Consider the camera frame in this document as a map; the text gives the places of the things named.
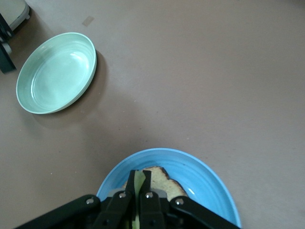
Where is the toasted bread slice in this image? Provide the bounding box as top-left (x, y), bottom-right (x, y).
top-left (122, 166), bottom-right (189, 203)

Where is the beige chrome toaster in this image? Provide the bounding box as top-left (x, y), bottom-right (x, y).
top-left (0, 0), bottom-right (31, 31)

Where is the green lettuce leaf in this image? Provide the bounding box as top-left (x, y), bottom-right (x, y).
top-left (130, 169), bottom-right (146, 229)

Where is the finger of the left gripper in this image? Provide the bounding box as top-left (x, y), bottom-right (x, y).
top-left (0, 45), bottom-right (17, 74)

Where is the pale green round plate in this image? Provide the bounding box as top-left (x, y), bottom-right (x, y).
top-left (16, 32), bottom-right (98, 115)

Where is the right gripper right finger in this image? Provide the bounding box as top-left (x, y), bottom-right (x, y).
top-left (139, 170), bottom-right (239, 229)

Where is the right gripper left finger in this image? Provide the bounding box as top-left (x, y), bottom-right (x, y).
top-left (16, 169), bottom-right (140, 229)

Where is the blue round plate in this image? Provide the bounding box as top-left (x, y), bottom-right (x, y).
top-left (96, 147), bottom-right (242, 229)

